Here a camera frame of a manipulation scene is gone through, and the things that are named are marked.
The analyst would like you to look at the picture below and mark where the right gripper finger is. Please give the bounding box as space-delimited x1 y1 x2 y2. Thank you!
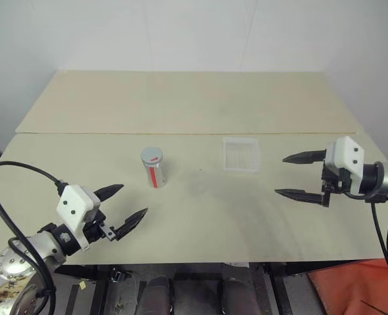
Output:
274 188 332 208
282 149 328 165

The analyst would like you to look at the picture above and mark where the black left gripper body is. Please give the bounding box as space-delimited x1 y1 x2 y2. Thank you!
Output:
83 211 119 245

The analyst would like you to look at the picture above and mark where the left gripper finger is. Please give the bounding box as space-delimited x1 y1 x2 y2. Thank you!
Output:
93 183 125 206
114 207 149 242

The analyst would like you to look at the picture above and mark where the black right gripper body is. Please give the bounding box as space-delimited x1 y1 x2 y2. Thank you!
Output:
320 163 352 196

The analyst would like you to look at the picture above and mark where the silver can with red stripe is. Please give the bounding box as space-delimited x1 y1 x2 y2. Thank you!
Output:
144 163 167 190

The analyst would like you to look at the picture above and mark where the grey lid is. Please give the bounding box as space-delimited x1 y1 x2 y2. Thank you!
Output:
140 146 164 170

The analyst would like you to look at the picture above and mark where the clear plastic square container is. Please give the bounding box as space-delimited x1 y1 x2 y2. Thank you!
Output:
222 136 260 173

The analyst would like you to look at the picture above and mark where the black clamp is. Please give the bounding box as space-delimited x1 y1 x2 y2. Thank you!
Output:
109 266 129 284

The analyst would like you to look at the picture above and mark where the dark rounded shape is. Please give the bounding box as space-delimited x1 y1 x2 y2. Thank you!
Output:
140 275 175 315
221 277 259 315

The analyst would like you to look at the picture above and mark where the orange sheet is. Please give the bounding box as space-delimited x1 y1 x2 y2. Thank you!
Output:
306 258 388 315

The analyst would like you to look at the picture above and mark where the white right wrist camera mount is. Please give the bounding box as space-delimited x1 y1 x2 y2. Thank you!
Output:
324 136 365 194

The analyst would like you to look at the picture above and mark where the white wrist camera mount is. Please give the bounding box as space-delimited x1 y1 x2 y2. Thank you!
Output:
55 184 101 253
324 136 365 194

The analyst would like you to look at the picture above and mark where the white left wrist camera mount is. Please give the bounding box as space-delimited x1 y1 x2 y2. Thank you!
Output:
55 184 101 253

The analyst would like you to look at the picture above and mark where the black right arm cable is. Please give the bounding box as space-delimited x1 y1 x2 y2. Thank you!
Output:
344 161 388 289

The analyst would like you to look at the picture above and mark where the black table frame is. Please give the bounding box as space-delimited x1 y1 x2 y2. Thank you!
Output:
54 259 381 315

